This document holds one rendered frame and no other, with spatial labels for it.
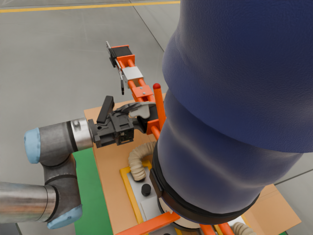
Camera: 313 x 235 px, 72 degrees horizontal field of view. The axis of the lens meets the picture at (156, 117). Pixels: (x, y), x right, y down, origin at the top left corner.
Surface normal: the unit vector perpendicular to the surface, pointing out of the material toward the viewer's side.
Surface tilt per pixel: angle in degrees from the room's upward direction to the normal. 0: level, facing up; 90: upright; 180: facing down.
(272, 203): 0
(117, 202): 1
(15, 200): 55
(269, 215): 0
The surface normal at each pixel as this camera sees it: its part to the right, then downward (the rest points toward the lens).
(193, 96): -0.76, 0.21
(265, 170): 0.35, 0.49
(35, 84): 0.11, -0.65
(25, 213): 0.74, 0.33
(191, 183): -0.62, 0.46
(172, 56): -0.87, -0.22
